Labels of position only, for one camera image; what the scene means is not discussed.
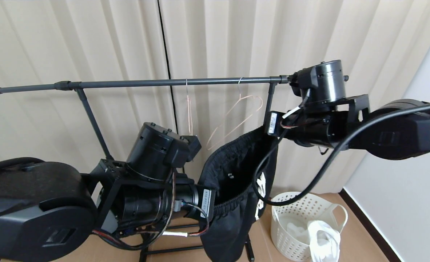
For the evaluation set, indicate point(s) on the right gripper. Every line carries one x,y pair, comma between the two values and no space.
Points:
284,125

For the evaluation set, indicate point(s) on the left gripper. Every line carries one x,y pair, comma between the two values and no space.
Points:
196,203

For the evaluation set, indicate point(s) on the black shorts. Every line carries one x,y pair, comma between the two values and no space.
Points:
233,163

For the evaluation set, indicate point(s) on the pink clothes hanger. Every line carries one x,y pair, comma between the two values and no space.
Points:
189,109
251,96

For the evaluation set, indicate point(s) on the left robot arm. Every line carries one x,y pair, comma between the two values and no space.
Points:
36,203

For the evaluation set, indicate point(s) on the white laundry basket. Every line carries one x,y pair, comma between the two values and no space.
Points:
291,211

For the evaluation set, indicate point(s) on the black clothes rack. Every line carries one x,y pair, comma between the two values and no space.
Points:
127,83

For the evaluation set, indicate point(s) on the white garment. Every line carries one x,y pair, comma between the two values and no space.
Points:
324,240

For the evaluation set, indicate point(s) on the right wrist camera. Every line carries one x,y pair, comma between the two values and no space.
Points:
301,82

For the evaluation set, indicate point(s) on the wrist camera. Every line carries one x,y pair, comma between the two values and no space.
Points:
182,151
301,82

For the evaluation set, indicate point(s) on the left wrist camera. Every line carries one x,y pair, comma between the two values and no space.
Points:
182,151

